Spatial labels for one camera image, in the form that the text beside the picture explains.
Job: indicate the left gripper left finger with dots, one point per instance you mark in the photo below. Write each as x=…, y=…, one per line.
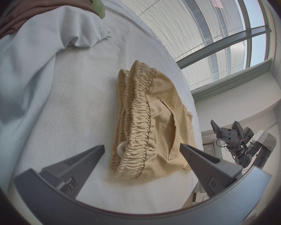
x=68, y=172

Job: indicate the window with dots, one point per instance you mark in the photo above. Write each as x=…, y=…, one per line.
x=178, y=20

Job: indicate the green garment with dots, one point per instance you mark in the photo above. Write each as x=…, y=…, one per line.
x=97, y=5

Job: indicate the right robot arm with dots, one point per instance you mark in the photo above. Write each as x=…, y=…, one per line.
x=265, y=138

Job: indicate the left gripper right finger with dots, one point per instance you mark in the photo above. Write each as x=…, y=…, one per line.
x=213, y=172

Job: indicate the tan shorts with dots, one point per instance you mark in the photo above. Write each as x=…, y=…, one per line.
x=159, y=116

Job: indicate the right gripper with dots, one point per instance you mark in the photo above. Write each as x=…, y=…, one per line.
x=228, y=135

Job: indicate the bed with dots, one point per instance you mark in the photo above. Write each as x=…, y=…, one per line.
x=84, y=102

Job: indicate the pale blue garment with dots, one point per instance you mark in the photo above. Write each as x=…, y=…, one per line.
x=25, y=67

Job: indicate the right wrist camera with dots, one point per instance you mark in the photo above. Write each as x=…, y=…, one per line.
x=248, y=133

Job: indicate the brown garment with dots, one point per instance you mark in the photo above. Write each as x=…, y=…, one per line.
x=37, y=3

